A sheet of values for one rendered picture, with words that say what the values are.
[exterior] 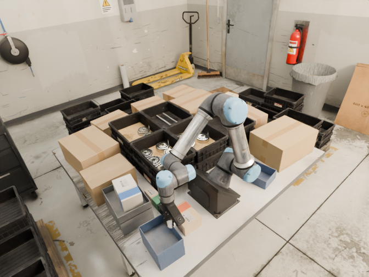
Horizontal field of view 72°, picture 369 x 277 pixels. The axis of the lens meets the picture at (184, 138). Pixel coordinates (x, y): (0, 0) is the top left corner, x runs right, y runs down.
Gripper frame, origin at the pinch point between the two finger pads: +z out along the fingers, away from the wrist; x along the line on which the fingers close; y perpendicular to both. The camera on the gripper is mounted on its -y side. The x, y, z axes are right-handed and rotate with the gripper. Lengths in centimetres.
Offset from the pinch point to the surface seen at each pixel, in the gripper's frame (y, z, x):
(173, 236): -1.6, 4.9, 1.2
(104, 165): 68, -4, 12
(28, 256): 70, 44, 77
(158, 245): -1.7, 4.9, 10.3
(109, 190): 47, 1, 17
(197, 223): -0.7, 8.5, -15.3
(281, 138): 11, -8, -100
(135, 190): 29.0, -7.1, 6.2
